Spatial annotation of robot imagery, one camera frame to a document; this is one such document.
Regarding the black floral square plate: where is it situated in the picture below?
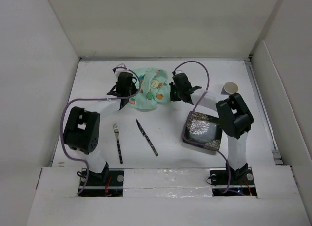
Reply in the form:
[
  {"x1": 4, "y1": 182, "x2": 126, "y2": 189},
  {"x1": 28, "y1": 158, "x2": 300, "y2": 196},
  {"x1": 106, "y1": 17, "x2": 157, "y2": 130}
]
[{"x1": 182, "y1": 111, "x2": 222, "y2": 155}]

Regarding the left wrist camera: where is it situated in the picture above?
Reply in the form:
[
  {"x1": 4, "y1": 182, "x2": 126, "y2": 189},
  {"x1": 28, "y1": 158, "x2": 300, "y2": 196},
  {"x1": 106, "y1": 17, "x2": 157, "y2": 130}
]
[{"x1": 112, "y1": 63, "x2": 127, "y2": 79}]

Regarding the steak knife patterned handle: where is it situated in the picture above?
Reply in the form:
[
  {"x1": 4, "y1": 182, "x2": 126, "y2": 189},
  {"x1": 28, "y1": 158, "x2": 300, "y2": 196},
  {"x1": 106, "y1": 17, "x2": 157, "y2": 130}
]
[{"x1": 136, "y1": 119, "x2": 158, "y2": 156}]

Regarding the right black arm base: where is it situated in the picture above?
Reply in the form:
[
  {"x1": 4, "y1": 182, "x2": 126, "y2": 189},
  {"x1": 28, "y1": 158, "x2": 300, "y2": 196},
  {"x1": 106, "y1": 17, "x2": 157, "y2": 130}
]
[{"x1": 206, "y1": 168, "x2": 257, "y2": 197}]

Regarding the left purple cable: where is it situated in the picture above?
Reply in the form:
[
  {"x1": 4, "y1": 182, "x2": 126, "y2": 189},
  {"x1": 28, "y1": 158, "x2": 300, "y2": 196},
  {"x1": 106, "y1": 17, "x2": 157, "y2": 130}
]
[{"x1": 60, "y1": 66, "x2": 142, "y2": 195}]

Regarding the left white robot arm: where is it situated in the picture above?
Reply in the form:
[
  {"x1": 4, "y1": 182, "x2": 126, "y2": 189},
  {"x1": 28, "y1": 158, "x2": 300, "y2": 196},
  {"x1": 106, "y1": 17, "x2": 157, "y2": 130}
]
[{"x1": 60, "y1": 67, "x2": 141, "y2": 185}]

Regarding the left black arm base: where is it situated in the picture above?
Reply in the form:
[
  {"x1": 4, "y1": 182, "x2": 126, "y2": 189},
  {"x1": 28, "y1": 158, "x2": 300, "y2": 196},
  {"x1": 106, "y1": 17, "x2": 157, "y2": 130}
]
[{"x1": 79, "y1": 169, "x2": 124, "y2": 197}]

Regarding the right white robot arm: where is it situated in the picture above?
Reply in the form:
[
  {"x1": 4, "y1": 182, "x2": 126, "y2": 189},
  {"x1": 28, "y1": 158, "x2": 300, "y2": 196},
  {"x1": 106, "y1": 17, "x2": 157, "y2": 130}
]
[{"x1": 170, "y1": 72, "x2": 254, "y2": 184}]

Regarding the metal fork patterned handle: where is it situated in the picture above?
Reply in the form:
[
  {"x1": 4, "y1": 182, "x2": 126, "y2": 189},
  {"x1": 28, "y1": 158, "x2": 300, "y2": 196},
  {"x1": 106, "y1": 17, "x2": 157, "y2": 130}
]
[{"x1": 113, "y1": 123, "x2": 123, "y2": 164}]

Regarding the green cartoon print cloth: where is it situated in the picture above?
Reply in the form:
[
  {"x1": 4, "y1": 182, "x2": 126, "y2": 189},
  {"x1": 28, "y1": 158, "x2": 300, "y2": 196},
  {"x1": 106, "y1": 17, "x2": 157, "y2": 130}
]
[{"x1": 128, "y1": 67, "x2": 170, "y2": 110}]

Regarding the purple ceramic mug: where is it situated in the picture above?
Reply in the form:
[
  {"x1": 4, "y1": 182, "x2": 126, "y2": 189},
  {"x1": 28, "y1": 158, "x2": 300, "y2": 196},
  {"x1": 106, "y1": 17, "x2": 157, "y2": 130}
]
[{"x1": 221, "y1": 82, "x2": 239, "y2": 95}]

